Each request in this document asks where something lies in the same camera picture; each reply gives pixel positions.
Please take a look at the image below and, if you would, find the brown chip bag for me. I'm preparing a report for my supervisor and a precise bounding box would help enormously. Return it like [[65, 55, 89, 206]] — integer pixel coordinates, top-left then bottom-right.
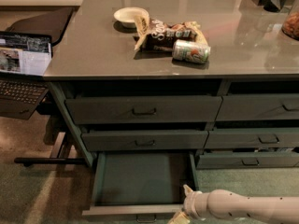
[[135, 16, 207, 52]]

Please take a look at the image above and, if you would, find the grey cabinet frame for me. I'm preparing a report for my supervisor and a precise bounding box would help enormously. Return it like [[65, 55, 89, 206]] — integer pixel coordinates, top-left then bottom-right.
[[47, 81, 94, 167]]

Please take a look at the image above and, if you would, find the black open laptop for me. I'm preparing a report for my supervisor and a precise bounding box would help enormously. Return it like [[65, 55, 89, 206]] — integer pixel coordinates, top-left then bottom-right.
[[0, 31, 52, 119]]

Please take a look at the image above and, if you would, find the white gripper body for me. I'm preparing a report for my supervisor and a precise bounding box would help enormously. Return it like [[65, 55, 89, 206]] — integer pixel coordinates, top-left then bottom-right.
[[183, 191, 209, 219]]

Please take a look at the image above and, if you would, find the green soda can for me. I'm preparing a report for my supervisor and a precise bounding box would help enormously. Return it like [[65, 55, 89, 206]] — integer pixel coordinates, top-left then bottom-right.
[[172, 40, 210, 63]]

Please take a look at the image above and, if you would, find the white ceramic bowl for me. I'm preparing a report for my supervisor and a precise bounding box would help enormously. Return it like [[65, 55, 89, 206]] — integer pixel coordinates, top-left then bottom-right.
[[114, 7, 149, 29]]

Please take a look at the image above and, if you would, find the grey drawer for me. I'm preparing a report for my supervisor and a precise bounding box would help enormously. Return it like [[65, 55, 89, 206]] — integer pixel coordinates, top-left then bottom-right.
[[81, 130, 208, 151], [82, 151, 198, 224], [197, 152, 299, 169], [216, 94, 299, 121], [65, 95, 221, 124], [205, 128, 299, 149]]

